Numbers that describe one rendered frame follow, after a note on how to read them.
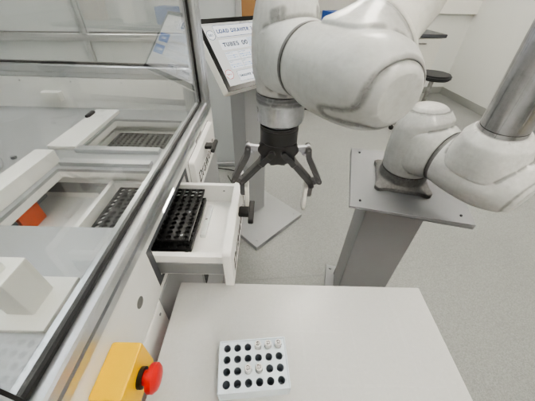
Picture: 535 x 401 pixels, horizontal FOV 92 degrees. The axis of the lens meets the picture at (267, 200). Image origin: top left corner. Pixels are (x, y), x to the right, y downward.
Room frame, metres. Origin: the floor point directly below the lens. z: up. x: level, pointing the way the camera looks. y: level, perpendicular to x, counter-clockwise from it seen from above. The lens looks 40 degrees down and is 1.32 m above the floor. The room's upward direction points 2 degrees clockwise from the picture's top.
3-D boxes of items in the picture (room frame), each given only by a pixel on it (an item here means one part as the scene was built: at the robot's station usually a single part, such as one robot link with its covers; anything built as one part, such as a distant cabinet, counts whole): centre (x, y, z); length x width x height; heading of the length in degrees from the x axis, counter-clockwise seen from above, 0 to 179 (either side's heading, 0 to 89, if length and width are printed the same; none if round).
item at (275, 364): (0.17, 0.02, 0.78); 0.12 x 0.08 x 0.04; 96
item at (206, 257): (0.45, 0.29, 0.86); 0.40 x 0.26 x 0.06; 90
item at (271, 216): (1.40, 0.08, 0.51); 0.50 x 0.45 x 1.02; 46
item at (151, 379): (0.12, 0.16, 0.88); 0.04 x 0.03 x 0.04; 0
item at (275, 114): (0.48, -0.02, 1.14); 0.09 x 0.09 x 0.06
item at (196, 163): (0.76, 0.22, 0.87); 0.29 x 0.02 x 0.11; 0
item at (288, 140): (0.48, -0.02, 1.07); 0.08 x 0.07 x 0.09; 90
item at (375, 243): (0.78, -0.48, 0.38); 0.30 x 0.30 x 0.76; 77
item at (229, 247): (0.45, 0.08, 0.87); 0.29 x 0.02 x 0.11; 0
